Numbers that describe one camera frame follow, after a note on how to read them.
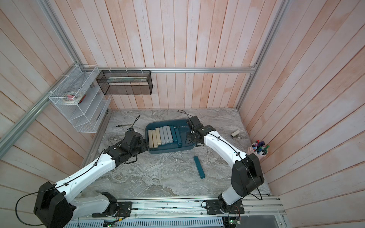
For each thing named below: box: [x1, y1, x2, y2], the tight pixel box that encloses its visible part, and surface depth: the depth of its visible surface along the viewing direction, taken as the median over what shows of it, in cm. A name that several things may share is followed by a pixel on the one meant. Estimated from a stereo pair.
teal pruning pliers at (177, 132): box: [174, 128, 183, 147], surface depth 101 cm
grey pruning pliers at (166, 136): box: [162, 126, 170, 144], surface depth 103 cm
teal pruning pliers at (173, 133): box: [170, 125, 178, 142], surface depth 103 cm
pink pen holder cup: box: [248, 139, 270, 159], surface depth 85 cm
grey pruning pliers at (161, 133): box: [158, 127, 166, 145], surface depth 101 cm
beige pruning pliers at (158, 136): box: [155, 127, 162, 146], surface depth 101 cm
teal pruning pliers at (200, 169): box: [193, 155, 206, 179], surface depth 88 cm
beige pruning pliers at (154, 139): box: [152, 130, 159, 149], surface depth 99 cm
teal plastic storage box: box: [145, 119, 197, 155], surface depth 100 cm
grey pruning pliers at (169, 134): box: [165, 125, 173, 143], surface depth 103 cm
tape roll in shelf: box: [62, 91, 79, 104], surface depth 75 cm
